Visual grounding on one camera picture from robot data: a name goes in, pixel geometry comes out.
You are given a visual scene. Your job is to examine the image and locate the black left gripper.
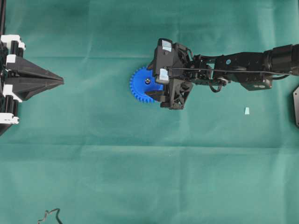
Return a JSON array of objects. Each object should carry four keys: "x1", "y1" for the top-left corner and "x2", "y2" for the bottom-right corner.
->
[{"x1": 0, "y1": 35, "x2": 64, "y2": 124}]

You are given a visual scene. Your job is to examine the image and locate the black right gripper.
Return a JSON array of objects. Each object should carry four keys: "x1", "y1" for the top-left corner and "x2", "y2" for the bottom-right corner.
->
[{"x1": 145, "y1": 43, "x2": 193, "y2": 110}]

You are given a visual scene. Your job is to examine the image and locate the blue plastic gear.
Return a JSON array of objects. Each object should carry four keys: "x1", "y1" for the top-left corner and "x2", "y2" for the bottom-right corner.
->
[{"x1": 129, "y1": 67, "x2": 163, "y2": 103}]

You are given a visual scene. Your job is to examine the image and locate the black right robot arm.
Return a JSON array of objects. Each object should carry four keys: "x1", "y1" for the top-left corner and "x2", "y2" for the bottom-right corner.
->
[{"x1": 0, "y1": 39, "x2": 299, "y2": 112}]

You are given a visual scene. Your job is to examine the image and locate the green table cloth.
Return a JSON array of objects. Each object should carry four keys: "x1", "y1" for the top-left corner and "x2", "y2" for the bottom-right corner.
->
[{"x1": 0, "y1": 0, "x2": 299, "y2": 224}]

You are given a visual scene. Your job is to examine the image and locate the small pale tape piece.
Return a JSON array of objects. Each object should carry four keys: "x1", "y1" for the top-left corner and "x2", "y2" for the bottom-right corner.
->
[{"x1": 244, "y1": 107, "x2": 250, "y2": 115}]

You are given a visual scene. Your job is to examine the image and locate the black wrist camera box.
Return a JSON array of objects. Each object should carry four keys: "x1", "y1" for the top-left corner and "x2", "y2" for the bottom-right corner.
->
[{"x1": 153, "y1": 38, "x2": 177, "y2": 84}]

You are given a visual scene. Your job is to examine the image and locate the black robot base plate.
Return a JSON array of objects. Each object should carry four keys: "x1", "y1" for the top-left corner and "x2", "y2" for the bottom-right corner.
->
[{"x1": 292, "y1": 86, "x2": 299, "y2": 127}]

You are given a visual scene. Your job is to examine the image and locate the black loose cable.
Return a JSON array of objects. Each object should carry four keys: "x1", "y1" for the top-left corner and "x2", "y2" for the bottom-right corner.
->
[{"x1": 37, "y1": 208, "x2": 64, "y2": 224}]

